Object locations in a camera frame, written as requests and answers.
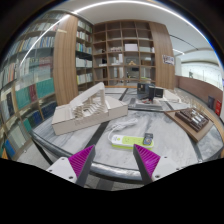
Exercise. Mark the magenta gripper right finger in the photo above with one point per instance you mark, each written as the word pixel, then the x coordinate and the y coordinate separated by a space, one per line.
pixel 146 161

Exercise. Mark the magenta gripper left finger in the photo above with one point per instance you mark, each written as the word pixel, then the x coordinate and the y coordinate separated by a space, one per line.
pixel 81 163

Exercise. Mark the green white power strip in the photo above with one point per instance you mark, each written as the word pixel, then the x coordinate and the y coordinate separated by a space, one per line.
pixel 128 142

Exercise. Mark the flat grey model base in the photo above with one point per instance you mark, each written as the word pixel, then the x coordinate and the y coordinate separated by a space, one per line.
pixel 147 105

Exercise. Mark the white architectural building model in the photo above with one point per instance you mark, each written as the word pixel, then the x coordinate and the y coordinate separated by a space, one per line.
pixel 87 109

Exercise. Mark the brown model on wooden board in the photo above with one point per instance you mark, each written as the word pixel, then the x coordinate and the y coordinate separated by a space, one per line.
pixel 195 123

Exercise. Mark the glass front bookcase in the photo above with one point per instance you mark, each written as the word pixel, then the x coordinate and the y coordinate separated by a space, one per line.
pixel 48 64

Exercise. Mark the wooden shelf unit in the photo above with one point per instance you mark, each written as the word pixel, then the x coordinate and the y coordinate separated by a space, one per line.
pixel 123 53

